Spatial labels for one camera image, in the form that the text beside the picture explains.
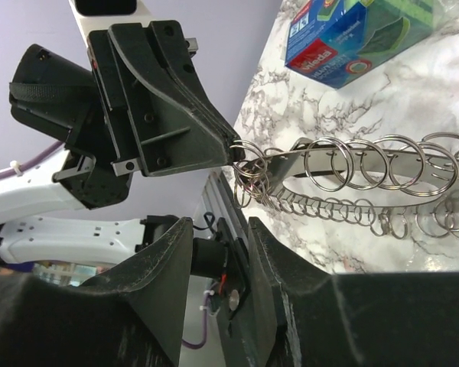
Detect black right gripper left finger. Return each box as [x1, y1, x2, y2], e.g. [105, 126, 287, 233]
[0, 217, 193, 366]

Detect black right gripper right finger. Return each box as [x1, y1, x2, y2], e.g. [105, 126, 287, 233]
[248, 217, 459, 366]

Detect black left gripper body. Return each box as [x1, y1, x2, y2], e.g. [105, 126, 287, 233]
[87, 21, 200, 177]

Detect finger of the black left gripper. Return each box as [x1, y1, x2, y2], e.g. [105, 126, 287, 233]
[125, 21, 238, 177]
[107, 23, 246, 169]

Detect steel key ring organiser disc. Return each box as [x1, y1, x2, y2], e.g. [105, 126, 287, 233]
[232, 132, 459, 240]

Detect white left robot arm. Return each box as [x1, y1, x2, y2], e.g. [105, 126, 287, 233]
[0, 1, 245, 264]

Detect blue green sponge pack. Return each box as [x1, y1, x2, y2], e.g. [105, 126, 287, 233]
[284, 0, 448, 89]

